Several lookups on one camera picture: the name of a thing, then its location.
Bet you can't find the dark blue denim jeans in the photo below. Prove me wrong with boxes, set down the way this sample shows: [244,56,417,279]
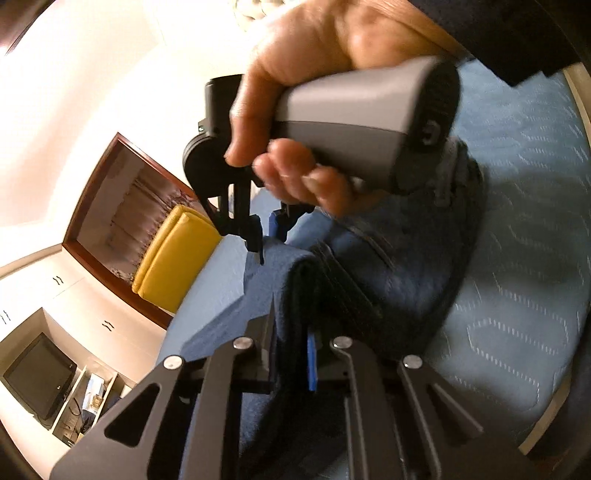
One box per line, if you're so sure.
[181,138,484,479]

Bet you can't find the dark sleeve forearm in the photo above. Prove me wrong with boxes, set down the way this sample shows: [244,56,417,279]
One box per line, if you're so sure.
[413,0,590,86]

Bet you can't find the person's right hand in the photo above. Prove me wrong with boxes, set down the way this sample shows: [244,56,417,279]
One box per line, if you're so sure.
[225,1,469,217]

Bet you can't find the yellow armchair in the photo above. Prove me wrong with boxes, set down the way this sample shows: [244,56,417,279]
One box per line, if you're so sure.
[131,205,222,313]

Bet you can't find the brown framed curtained window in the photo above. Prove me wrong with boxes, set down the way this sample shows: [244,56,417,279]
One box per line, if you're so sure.
[63,133,204,329]

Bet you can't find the white shelf unit with items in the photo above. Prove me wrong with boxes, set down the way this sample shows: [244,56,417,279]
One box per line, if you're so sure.
[50,364,135,447]

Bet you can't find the black television screen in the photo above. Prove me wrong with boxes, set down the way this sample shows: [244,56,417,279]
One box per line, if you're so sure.
[3,333,77,422]

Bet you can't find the blue quilted bed cover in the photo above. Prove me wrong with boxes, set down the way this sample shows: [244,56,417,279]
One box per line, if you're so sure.
[154,57,591,480]

